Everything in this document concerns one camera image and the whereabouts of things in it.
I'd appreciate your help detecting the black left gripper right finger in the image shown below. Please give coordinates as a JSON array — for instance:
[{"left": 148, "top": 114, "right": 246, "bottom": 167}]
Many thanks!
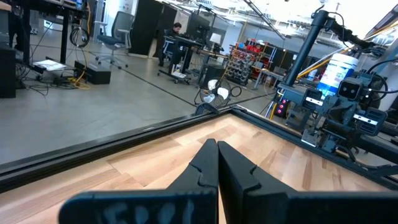
[{"left": 217, "top": 140, "right": 398, "bottom": 224}]

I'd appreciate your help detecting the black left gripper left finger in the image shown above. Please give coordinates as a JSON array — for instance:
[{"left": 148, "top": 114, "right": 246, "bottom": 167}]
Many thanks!
[{"left": 58, "top": 138, "right": 219, "bottom": 224}]

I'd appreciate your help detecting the blue and white container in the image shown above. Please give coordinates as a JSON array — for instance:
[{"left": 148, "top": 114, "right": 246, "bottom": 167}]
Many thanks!
[{"left": 316, "top": 53, "right": 360, "bottom": 101}]

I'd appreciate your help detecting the black power strip with lights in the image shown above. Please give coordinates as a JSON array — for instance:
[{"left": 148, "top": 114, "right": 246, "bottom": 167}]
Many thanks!
[{"left": 275, "top": 97, "right": 291, "bottom": 118}]

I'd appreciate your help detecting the small grey table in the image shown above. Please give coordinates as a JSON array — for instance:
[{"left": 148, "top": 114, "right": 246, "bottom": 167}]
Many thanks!
[{"left": 252, "top": 67, "right": 285, "bottom": 91}]

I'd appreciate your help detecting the black corner clamp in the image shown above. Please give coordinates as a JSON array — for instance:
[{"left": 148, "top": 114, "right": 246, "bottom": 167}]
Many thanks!
[{"left": 194, "top": 102, "right": 221, "bottom": 117}]

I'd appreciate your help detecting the round floor fan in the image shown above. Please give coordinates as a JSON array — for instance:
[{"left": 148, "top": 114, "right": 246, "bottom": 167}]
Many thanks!
[{"left": 194, "top": 77, "right": 233, "bottom": 108}]

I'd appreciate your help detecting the red parts rack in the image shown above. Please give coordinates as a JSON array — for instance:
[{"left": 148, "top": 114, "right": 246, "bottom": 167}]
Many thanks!
[{"left": 224, "top": 39, "right": 276, "bottom": 86}]

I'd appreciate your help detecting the black computer tower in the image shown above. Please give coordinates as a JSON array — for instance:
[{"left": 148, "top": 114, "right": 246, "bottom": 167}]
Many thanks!
[{"left": 201, "top": 63, "right": 226, "bottom": 89}]

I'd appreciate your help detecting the black box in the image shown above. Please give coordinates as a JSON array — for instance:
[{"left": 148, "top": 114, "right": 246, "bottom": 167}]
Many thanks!
[{"left": 73, "top": 60, "right": 112, "bottom": 85}]

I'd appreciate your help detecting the black wheeled desk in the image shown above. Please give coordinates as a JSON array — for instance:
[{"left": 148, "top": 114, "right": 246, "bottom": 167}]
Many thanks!
[{"left": 157, "top": 35, "right": 206, "bottom": 85}]

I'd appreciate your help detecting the computer monitor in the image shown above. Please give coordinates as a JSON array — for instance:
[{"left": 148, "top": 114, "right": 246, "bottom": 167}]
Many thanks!
[{"left": 185, "top": 11, "right": 213, "bottom": 42}]

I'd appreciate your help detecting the person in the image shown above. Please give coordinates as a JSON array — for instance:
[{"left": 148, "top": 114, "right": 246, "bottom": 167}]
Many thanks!
[{"left": 157, "top": 22, "right": 185, "bottom": 67}]

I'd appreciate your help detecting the tall black cabinet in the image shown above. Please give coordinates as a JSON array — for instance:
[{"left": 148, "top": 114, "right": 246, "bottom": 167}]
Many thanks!
[{"left": 129, "top": 0, "right": 178, "bottom": 58}]

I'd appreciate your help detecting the grey office chair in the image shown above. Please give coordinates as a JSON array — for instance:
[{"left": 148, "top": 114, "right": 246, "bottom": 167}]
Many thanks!
[{"left": 92, "top": 11, "right": 136, "bottom": 70}]

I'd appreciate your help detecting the white paper tray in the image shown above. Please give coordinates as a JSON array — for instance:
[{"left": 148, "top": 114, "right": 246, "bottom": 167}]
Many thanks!
[{"left": 32, "top": 58, "right": 68, "bottom": 72}]

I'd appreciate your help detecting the black standing desk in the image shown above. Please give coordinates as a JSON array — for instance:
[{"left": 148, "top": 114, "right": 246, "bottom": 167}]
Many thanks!
[{"left": 18, "top": 0, "right": 91, "bottom": 65}]

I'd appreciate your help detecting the low black cabinet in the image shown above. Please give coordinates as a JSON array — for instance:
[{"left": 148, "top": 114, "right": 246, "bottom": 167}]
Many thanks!
[{"left": 0, "top": 42, "right": 17, "bottom": 100}]

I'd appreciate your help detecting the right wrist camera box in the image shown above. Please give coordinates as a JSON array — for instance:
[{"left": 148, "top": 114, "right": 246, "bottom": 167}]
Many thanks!
[{"left": 336, "top": 77, "right": 363, "bottom": 101}]

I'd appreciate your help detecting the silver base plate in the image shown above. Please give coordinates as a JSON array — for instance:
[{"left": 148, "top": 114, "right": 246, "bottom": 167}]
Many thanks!
[{"left": 300, "top": 128, "right": 318, "bottom": 148}]

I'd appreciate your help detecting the grey frame beam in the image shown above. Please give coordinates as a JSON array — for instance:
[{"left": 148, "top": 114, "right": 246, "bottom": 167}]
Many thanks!
[{"left": 277, "top": 82, "right": 307, "bottom": 102}]

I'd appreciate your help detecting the yellow hose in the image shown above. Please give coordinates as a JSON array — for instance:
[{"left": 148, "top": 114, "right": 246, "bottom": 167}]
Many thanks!
[{"left": 297, "top": 46, "right": 351, "bottom": 80}]

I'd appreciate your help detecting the black camera stand pole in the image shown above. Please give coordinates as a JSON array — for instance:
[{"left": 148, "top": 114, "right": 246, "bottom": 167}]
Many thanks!
[{"left": 284, "top": 3, "right": 377, "bottom": 88}]

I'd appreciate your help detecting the black cable loop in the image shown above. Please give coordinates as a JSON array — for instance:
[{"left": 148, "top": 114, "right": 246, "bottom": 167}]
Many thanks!
[{"left": 229, "top": 85, "right": 243, "bottom": 98}]

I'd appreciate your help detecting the black table frame rail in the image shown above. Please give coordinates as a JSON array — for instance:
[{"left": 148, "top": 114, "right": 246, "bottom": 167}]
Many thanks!
[{"left": 0, "top": 105, "right": 398, "bottom": 194}]

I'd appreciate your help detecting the yellow cable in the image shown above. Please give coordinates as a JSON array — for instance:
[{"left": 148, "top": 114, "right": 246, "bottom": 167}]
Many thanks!
[{"left": 67, "top": 70, "right": 91, "bottom": 91}]

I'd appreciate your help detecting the coiled black cable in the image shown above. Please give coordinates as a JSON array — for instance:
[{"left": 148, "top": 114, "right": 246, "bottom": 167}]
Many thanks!
[{"left": 68, "top": 27, "right": 91, "bottom": 49}]

